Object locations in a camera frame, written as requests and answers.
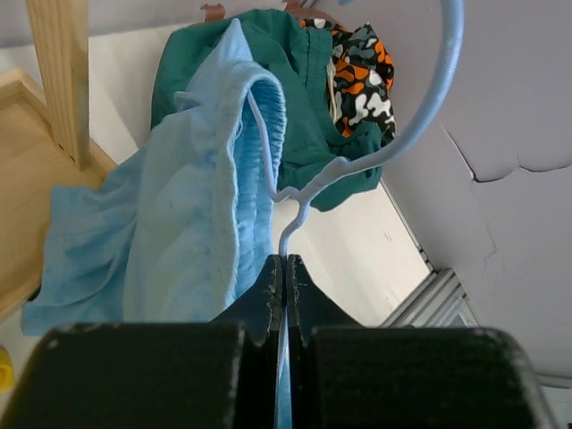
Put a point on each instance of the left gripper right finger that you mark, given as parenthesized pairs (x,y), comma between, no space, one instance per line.
(329,357)

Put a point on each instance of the camouflage patterned shorts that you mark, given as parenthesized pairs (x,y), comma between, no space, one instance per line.
(360,76)

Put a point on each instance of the wooden clothes rack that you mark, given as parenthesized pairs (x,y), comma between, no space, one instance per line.
(44,141)

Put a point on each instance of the aluminium mounting rail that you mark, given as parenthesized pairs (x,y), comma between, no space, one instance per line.
(439,301)

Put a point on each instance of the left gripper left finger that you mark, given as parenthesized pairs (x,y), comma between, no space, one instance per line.
(254,366)

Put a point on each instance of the light blue shorts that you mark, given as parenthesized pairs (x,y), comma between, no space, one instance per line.
(182,228)

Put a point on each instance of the dark green shorts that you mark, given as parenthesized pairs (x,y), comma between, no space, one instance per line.
(298,58)

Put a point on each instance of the yellow shorts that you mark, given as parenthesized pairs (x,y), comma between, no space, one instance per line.
(7,377)

